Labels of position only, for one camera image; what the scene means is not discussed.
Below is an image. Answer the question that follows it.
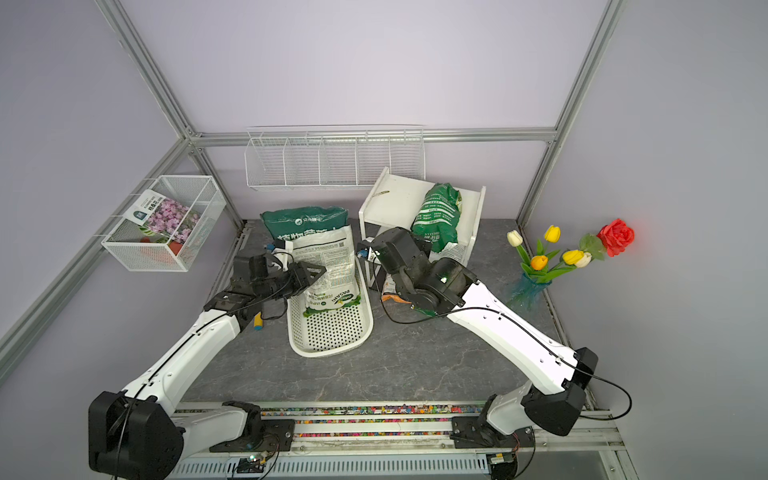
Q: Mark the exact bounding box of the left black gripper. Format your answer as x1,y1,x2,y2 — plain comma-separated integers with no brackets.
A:
256,260,326,302

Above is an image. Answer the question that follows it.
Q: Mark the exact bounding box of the white fertilizer bag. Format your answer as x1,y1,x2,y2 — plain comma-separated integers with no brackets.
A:
286,225,360,318

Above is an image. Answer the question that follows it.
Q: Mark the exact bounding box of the green and white soil bag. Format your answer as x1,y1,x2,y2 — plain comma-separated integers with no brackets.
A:
410,183,462,253

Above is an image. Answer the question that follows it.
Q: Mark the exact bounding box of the large dark green soil bag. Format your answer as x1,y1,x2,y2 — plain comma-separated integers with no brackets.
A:
260,206,349,241

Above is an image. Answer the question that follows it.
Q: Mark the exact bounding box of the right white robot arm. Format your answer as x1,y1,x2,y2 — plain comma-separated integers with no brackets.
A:
358,227,598,445

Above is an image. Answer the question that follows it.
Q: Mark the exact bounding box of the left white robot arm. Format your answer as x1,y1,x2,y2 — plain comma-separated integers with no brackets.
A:
88,253,326,479

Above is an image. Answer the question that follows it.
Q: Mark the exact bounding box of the orange white small bag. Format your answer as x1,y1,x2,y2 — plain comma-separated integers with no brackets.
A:
381,292,411,305

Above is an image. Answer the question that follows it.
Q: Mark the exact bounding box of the white two-tier shelf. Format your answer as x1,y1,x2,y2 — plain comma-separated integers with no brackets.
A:
359,167,486,267

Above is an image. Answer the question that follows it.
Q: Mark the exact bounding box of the white perforated plastic basket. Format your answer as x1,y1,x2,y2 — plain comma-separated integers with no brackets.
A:
287,265,374,358

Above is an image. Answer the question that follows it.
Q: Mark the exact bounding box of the blue yellow garden fork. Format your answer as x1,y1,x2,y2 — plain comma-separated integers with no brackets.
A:
251,250,282,330

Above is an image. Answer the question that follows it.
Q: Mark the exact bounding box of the white artificial tulip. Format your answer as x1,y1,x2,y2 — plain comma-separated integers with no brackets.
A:
507,230,523,248

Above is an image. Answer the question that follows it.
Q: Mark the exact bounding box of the purple flower seed packet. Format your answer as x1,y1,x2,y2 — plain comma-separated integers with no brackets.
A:
122,189,201,245

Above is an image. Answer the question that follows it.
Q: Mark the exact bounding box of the orange artificial tulip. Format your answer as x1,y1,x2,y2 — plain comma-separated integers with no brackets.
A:
530,255,549,272

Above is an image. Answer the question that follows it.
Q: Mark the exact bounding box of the colourful pebble strip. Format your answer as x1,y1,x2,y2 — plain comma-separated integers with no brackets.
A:
262,402,482,439

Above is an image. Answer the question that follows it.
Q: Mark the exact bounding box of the yellow tulip upper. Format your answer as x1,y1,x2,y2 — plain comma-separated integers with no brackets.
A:
544,225,561,244

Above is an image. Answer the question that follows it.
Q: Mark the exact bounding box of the yellow tulip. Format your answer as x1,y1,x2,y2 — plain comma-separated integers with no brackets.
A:
544,225,561,244
562,250,585,266

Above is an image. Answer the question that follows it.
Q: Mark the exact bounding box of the yellow tulip right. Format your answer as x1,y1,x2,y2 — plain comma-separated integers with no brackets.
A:
562,250,585,266

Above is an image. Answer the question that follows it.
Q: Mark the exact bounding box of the red artificial rose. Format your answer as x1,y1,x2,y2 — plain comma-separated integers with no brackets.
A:
597,219,635,257

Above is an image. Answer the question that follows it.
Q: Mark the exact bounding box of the white wire wall rack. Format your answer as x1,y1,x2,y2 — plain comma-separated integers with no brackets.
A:
243,124,426,190

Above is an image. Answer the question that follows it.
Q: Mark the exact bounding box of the white wire cube basket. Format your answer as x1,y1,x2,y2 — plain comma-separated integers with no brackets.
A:
102,175,226,272

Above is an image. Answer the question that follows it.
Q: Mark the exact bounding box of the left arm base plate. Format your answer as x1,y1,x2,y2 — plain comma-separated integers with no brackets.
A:
208,419,296,453

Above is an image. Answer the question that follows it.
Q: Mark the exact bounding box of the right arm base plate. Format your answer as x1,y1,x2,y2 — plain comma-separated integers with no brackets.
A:
450,416,534,450

